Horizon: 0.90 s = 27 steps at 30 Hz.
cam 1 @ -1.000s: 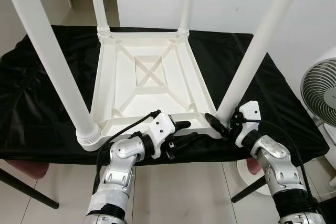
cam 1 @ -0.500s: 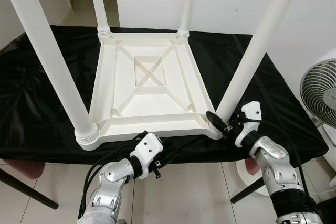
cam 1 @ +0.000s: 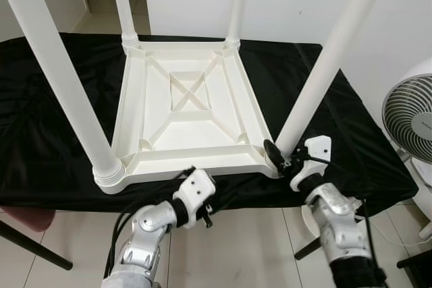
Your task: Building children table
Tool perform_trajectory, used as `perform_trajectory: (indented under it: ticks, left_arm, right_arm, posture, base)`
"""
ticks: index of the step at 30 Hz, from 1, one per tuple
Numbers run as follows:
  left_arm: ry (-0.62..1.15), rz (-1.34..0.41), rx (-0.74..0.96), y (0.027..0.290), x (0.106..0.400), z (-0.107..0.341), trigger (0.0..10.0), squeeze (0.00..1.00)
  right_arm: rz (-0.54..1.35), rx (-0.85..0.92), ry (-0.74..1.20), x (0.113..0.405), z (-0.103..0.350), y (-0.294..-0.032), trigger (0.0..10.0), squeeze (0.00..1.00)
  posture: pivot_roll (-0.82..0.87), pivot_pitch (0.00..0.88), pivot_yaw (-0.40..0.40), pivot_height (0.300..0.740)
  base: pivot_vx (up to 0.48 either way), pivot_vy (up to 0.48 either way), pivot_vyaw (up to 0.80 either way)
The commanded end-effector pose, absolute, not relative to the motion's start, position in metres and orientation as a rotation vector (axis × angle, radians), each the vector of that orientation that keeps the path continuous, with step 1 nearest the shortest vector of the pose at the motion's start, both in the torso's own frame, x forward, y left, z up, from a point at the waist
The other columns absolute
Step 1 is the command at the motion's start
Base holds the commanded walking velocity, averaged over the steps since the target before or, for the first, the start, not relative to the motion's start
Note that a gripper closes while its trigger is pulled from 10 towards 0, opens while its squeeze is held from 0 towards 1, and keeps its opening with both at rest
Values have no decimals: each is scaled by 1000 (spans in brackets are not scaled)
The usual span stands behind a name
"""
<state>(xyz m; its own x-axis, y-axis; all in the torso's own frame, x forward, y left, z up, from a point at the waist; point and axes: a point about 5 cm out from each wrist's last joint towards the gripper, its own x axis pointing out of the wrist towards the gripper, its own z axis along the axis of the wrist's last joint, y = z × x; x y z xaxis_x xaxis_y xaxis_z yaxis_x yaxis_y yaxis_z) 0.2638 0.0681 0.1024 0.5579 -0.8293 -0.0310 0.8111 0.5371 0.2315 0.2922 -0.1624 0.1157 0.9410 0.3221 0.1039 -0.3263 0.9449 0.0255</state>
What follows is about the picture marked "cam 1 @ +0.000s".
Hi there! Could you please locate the white plastic table top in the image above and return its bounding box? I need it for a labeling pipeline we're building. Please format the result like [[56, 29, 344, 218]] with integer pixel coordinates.
[[94, 37, 284, 194]]

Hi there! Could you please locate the black tablecloth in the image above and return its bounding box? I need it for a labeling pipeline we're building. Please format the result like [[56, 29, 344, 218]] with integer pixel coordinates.
[[0, 32, 419, 218]]

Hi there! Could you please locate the white floor fan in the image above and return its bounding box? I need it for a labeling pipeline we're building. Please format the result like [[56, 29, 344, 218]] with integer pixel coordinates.
[[381, 59, 432, 235]]

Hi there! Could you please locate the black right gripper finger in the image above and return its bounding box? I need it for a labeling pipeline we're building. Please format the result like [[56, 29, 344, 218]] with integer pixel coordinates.
[[262, 140, 288, 171]]

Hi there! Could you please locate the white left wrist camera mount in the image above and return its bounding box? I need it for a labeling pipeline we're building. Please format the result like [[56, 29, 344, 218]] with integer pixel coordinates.
[[174, 169, 217, 228]]

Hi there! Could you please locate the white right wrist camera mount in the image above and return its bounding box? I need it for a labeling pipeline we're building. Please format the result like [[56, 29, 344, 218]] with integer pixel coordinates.
[[290, 135, 333, 191]]

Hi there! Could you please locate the dark pink stool seat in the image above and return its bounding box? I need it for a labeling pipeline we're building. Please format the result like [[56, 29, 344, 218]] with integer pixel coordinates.
[[0, 207, 56, 233]]

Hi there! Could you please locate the black table frame leg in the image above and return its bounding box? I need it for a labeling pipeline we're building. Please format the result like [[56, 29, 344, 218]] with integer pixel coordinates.
[[0, 221, 74, 270], [295, 234, 325, 260]]

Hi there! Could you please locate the round extension cord reel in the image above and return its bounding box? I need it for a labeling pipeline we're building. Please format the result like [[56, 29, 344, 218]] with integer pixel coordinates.
[[300, 204, 321, 238]]

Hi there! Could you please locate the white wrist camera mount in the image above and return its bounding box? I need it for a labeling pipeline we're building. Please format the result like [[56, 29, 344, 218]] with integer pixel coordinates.
[[290, 135, 333, 191], [174, 169, 217, 228]]

